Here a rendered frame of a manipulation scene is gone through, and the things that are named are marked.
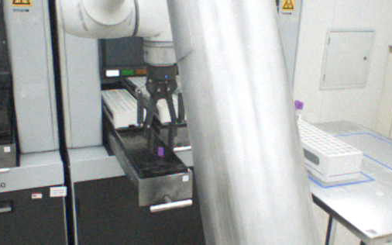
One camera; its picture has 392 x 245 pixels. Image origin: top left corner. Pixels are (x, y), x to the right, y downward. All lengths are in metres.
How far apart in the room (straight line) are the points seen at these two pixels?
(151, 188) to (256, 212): 0.67
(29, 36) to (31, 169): 0.38
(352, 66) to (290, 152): 2.96
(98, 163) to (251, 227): 0.99
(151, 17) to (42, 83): 0.46
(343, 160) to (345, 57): 2.27
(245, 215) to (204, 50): 0.14
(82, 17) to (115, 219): 0.71
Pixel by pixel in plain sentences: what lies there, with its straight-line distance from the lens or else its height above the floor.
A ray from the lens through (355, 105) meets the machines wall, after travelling 3.42.
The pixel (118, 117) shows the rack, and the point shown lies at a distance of 1.27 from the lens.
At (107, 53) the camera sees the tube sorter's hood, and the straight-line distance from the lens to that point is 1.28.
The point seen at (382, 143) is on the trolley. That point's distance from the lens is 1.31.
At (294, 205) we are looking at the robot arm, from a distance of 0.35.
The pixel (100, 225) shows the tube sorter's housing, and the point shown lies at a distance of 1.39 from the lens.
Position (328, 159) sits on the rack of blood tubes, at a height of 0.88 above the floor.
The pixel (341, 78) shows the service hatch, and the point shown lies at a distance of 3.25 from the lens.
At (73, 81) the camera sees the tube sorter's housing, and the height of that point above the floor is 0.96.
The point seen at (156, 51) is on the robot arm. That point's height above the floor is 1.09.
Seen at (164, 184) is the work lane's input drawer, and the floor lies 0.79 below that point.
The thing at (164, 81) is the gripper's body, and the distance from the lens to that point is 1.04.
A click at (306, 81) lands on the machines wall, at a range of 3.06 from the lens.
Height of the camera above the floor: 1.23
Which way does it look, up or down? 18 degrees down
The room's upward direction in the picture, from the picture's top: 2 degrees clockwise
